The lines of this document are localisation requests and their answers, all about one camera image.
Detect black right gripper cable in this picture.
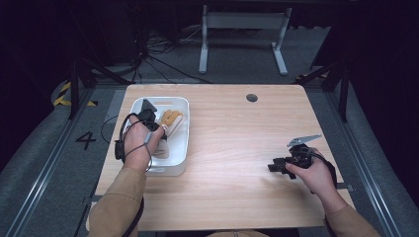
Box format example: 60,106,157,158
307,147,339,196

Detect white plastic bin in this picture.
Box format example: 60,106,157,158
122,96,191,178

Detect beige work glove yellow fingers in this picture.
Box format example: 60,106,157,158
152,137,171,160
159,109,186,137

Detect black metal stand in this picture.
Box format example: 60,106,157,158
294,60,351,123
67,57,132,120

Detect white metal desk frame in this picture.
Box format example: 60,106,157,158
198,4,293,77

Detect thin black cable loop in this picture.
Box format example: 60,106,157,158
100,114,120,145

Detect person's left hand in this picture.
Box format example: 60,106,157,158
122,115,166,173

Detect grey wrist strap cord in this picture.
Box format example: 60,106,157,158
124,131,154,173

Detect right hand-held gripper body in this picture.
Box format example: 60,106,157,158
285,133,323,170

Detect person's right hand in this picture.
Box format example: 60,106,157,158
285,147,350,216

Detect bundle of black floor cables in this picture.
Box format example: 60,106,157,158
129,26,213,85

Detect metal table edge bracket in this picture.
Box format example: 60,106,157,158
336,183,356,193

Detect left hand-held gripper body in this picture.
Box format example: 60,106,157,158
136,98,163,133

